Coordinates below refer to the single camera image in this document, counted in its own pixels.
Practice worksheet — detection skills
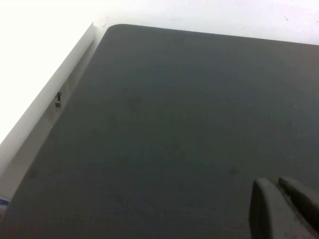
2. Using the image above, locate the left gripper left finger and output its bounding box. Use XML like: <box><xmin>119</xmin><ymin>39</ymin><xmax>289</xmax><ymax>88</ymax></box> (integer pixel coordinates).
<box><xmin>248</xmin><ymin>177</ymin><xmax>313</xmax><ymax>239</ymax></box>

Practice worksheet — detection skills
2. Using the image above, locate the white side panel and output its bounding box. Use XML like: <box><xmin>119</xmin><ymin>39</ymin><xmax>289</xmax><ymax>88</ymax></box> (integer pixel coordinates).
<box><xmin>0</xmin><ymin>22</ymin><xmax>96</xmax><ymax>200</ymax></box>

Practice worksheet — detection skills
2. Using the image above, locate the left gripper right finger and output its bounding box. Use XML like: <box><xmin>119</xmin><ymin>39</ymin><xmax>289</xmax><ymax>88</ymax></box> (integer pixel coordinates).
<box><xmin>278</xmin><ymin>176</ymin><xmax>319</xmax><ymax>239</ymax></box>

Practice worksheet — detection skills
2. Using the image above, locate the black table mat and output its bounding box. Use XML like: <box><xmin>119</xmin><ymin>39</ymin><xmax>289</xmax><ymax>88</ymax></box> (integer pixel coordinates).
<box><xmin>0</xmin><ymin>23</ymin><xmax>319</xmax><ymax>239</ymax></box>

